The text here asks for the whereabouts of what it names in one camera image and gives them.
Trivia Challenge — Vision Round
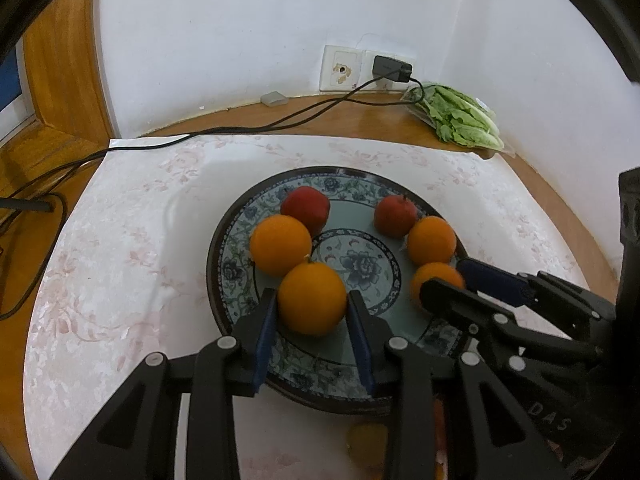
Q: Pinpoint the orange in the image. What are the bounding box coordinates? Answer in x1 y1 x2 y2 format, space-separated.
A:
277 261 347 337
406 215 457 266
410 262 467 311
249 214 313 277

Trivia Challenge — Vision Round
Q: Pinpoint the white wall socket plate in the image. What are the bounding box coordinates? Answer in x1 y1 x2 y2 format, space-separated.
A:
320 45 366 93

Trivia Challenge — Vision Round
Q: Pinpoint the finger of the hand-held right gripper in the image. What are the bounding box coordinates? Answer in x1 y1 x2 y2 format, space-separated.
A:
419 277 601 376
456 257 618 323

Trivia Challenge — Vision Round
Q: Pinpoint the white floral tablecloth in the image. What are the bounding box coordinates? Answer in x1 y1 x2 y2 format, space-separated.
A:
27 132 588 480

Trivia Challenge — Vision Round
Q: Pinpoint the black cable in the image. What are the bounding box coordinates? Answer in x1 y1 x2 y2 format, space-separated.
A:
0 76 426 321

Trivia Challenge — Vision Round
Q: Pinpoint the blue window pane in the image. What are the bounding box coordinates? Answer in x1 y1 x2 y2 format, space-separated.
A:
0 45 26 111

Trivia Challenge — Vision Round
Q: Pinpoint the white power outlet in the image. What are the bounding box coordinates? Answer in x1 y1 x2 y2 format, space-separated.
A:
362 50 416 92

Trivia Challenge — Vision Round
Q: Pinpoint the red apple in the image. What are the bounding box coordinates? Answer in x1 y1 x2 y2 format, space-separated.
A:
280 186 331 236
374 195 418 239

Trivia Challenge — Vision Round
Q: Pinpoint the blue patterned ceramic plate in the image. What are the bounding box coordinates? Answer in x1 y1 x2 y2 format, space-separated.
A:
206 166 473 416

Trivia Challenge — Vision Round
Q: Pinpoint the wooden window frame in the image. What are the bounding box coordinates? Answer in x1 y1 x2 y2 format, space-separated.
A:
0 0 113 201

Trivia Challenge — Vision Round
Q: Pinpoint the bagged romaine lettuce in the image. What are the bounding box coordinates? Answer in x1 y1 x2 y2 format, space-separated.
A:
407 82 506 153

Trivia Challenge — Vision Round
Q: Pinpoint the small yellow-green tangerine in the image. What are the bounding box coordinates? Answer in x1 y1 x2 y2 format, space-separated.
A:
347 422 390 468

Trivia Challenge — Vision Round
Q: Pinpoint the black power adapter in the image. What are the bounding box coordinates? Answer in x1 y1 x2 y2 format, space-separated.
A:
372 55 413 83

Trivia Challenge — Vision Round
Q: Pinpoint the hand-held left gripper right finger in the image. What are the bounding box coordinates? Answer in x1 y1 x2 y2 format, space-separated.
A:
346 290 561 480

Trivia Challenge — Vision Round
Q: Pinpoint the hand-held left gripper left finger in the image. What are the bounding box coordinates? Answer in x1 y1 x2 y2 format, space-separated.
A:
50 287 278 480

